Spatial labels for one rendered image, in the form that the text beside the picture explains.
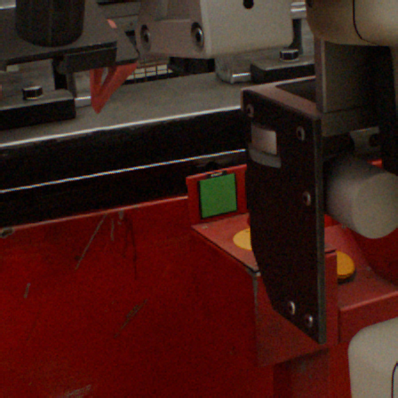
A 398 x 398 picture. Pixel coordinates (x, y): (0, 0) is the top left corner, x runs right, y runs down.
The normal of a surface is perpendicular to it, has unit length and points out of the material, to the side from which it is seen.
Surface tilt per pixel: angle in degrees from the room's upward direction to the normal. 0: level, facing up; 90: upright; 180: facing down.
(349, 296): 0
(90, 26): 27
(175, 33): 90
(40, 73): 90
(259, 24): 82
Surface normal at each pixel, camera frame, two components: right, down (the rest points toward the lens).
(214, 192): 0.43, 0.28
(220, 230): -0.07, -0.94
